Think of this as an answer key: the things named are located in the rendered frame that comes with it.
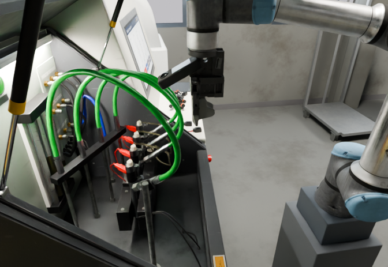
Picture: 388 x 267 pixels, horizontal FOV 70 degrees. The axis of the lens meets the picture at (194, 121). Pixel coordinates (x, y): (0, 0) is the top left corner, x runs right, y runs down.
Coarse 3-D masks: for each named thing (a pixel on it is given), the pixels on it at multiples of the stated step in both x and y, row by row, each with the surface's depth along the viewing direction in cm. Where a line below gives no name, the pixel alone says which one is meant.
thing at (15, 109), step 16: (32, 0) 29; (32, 16) 30; (32, 32) 31; (32, 48) 32; (16, 64) 33; (32, 64) 33; (16, 80) 33; (16, 96) 35; (16, 112) 36; (16, 128) 38; (0, 192) 43
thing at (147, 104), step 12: (72, 72) 61; (84, 72) 59; (96, 72) 59; (120, 84) 58; (48, 96) 67; (48, 108) 69; (156, 108) 58; (48, 120) 71; (48, 132) 73; (168, 132) 59; (60, 156) 78; (180, 156) 61
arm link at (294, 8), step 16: (288, 0) 67; (304, 0) 67; (320, 0) 67; (336, 0) 68; (288, 16) 69; (304, 16) 68; (320, 16) 67; (336, 16) 67; (352, 16) 66; (368, 16) 66; (384, 16) 65; (336, 32) 70; (352, 32) 69; (368, 32) 67; (384, 32) 66; (384, 48) 69
